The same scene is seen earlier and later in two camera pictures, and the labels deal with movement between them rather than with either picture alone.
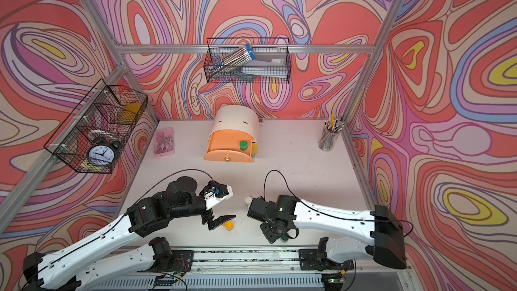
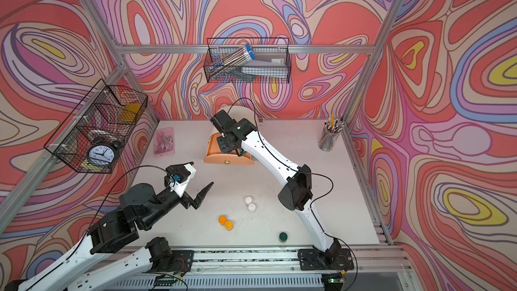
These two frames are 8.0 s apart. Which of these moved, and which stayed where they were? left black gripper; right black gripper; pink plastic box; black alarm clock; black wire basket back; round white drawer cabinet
Moved: left black gripper; right black gripper
Stayed: black alarm clock; pink plastic box; black wire basket back; round white drawer cabinet
